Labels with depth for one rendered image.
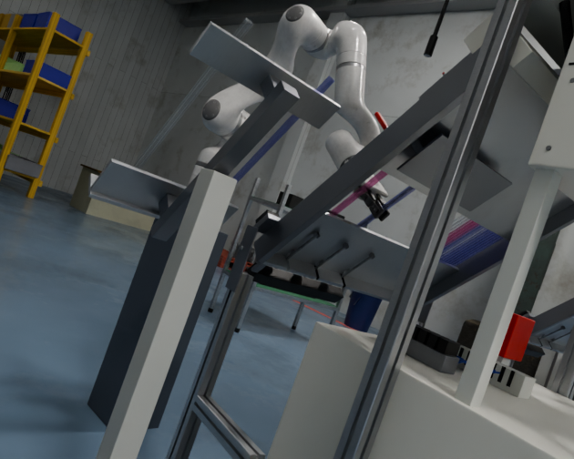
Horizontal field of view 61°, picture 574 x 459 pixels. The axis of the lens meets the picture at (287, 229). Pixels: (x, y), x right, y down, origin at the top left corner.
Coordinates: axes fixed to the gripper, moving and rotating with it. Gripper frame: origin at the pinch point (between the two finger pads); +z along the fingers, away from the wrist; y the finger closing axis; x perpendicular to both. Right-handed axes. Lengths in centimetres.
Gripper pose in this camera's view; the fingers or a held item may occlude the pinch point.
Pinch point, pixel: (379, 210)
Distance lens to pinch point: 127.6
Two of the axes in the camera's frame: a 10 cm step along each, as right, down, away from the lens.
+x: -6.1, 6.6, 4.5
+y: 7.5, 2.8, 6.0
